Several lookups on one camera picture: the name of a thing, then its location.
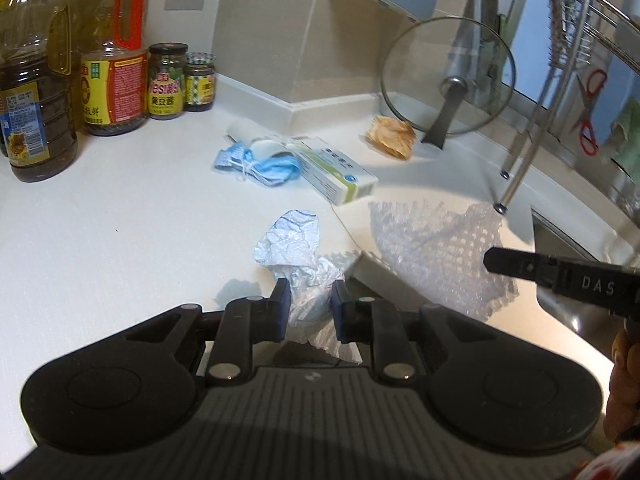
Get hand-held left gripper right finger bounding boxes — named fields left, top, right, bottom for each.
left=331, top=280, right=497, bottom=386

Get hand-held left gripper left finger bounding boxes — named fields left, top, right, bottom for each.
left=120, top=277, right=293, bottom=387

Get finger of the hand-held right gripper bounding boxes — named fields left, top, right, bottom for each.
left=483, top=246, right=566, bottom=292

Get white foil wrapper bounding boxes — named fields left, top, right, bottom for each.
left=253, top=208, right=364, bottom=366

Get clear bubble wrap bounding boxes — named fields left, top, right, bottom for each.
left=367, top=199, right=521, bottom=322

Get person's right hand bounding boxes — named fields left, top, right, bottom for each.
left=602, top=329, right=640, bottom=444

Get stainless steel sink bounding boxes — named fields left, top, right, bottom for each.
left=530, top=207, right=640, bottom=362

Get white green medicine box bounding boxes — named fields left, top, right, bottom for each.
left=287, top=137, right=379, bottom=207

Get blue face mask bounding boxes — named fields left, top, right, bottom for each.
left=213, top=141, right=302, bottom=185

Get green cloth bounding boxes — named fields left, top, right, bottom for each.
left=607, top=105, right=640, bottom=177

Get red scissors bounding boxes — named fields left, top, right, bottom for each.
left=570, top=70, right=609, bottom=156

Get white paper tube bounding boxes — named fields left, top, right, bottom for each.
left=226, top=117, right=287, bottom=162

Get crumpled brown wrapper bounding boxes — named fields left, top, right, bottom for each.
left=363, top=115, right=417, bottom=161

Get red patterned clothing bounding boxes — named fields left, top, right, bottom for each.
left=575, top=446, right=640, bottom=480

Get glass pot lid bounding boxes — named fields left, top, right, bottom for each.
left=380, top=16, right=516, bottom=150

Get small dark lid jar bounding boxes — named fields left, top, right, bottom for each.
left=184, top=52, right=218, bottom=113

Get green label sauce jar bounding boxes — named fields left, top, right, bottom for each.
left=147, top=42, right=189, bottom=121

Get steel dish rack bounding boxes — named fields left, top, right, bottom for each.
left=491, top=0, right=640, bottom=212

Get dark oil bottle blue label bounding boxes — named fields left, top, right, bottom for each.
left=0, top=0, right=80, bottom=184

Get yellow oil bottle red handle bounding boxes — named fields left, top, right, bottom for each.
left=80, top=0, right=151, bottom=137

